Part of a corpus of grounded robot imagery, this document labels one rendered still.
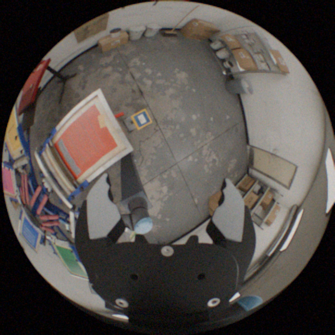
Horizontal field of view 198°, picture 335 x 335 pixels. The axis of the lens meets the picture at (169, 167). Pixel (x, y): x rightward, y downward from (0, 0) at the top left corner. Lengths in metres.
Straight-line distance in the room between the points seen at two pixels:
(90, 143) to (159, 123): 1.30
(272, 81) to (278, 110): 0.74
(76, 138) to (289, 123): 3.64
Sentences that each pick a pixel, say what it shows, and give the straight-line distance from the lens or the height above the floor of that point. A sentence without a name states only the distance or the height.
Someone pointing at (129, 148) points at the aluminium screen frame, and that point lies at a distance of 0.86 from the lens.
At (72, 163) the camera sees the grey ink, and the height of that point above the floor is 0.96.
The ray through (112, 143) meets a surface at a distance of 0.89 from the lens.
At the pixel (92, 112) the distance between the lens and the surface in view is 0.93.
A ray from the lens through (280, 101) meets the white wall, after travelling 3.10.
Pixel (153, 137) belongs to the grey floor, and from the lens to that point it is 1.91.
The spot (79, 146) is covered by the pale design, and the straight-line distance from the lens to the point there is 0.97.
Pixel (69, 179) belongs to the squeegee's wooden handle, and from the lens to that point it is 1.01.
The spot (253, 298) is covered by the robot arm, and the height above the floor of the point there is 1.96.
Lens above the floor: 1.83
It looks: 58 degrees down
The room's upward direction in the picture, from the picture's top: 133 degrees clockwise
